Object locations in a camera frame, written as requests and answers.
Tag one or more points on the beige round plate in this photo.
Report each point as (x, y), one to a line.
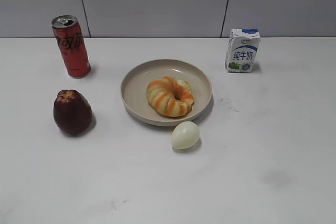
(134, 85)

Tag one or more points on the white egg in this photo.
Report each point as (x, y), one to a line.
(185, 135)

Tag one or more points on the orange striped ring croissant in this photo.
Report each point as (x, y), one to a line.
(170, 97)

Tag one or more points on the white blue milk carton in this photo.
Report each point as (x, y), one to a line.
(242, 50)

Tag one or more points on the dark red wax apple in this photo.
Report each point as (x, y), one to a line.
(72, 112)

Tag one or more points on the red cola can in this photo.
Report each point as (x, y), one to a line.
(71, 44)

